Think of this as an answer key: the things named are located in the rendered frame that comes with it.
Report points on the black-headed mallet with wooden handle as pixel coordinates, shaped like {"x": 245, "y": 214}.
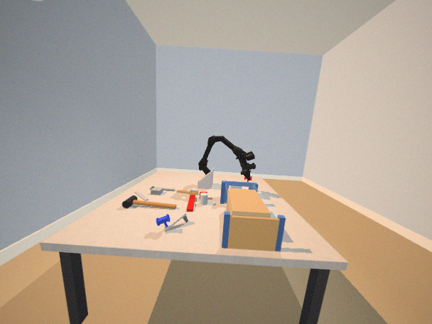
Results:
{"x": 133, "y": 201}

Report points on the red flat bar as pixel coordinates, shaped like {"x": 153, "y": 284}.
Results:
{"x": 191, "y": 203}

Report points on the grey cylinder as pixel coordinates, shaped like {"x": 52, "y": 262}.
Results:
{"x": 203, "y": 198}

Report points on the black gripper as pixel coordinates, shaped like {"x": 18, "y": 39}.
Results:
{"x": 245, "y": 171}

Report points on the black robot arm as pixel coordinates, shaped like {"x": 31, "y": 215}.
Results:
{"x": 239, "y": 153}

